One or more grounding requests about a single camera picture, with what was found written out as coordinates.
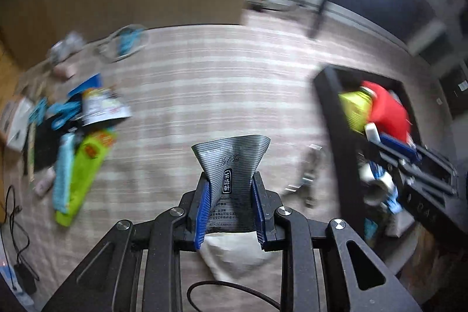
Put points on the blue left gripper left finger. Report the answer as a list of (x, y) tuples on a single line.
[(202, 217)]

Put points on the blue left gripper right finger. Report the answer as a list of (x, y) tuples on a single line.
[(258, 198)]

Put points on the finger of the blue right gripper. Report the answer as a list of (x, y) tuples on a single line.
[(402, 148)]

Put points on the blue white small item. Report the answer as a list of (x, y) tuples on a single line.
[(379, 187)]

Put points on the grey tea pouch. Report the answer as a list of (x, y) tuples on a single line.
[(229, 165)]

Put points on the white paper packet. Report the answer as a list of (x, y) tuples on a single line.
[(231, 256)]

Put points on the red pouch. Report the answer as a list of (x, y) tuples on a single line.
[(389, 116)]

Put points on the black storage tray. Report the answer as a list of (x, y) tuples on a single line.
[(346, 144)]

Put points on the yellow green mesh bag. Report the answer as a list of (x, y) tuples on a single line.
[(356, 107)]

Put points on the metal keyring clip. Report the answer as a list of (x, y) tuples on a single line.
[(305, 186)]

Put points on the lime green snack bag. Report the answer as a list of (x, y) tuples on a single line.
[(88, 160)]

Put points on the light blue tube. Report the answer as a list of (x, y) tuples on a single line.
[(63, 168)]

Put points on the white orange sachet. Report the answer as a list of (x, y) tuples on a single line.
[(100, 105)]

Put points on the blue card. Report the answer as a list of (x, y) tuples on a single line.
[(92, 82)]

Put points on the large blue clip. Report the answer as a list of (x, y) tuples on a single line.
[(62, 113)]

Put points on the bamboo chopsticks packet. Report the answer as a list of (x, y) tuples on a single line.
[(31, 151)]

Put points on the blue clothes peg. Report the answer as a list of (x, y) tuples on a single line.
[(37, 115)]

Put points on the pink cylinder container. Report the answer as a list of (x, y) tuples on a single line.
[(64, 71)]

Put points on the crumpled clear plastic wrap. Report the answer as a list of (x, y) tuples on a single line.
[(72, 43)]

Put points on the blue clip on cable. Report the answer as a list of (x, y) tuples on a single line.
[(127, 39)]

